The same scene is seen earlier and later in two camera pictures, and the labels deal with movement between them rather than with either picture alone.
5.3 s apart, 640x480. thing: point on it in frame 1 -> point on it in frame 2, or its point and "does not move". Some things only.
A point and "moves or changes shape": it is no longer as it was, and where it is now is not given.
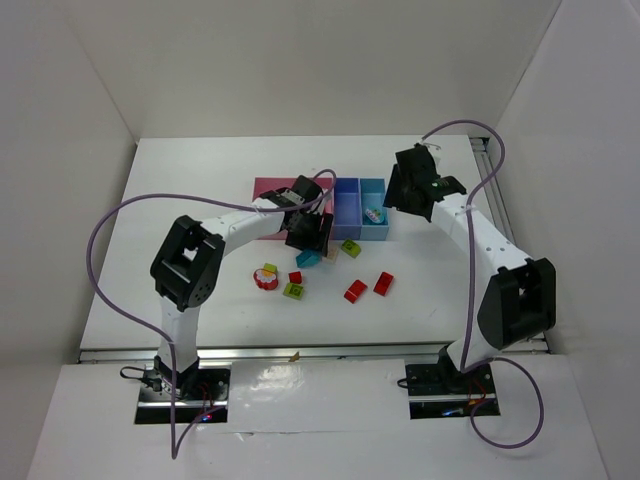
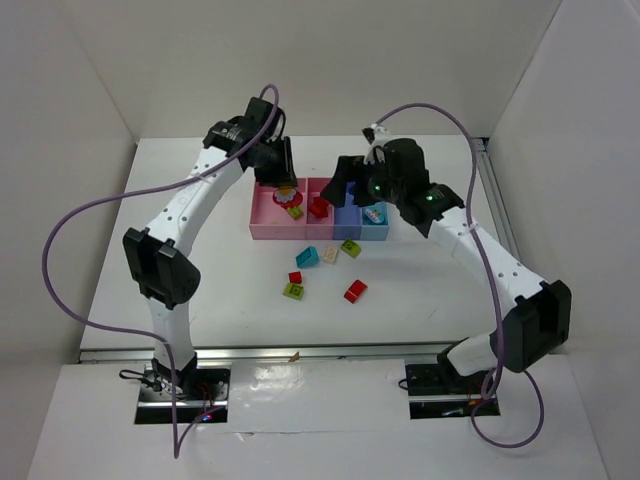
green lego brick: (350, 247) does not move
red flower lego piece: (265, 279) moves or changes shape
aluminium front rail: (529, 351) does not move
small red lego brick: (295, 277) does not move
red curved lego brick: (355, 291) does not move
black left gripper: (310, 233) -> (286, 161)
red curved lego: (383, 283) moves or changes shape
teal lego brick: (308, 258) does not move
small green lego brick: (293, 290) does not move
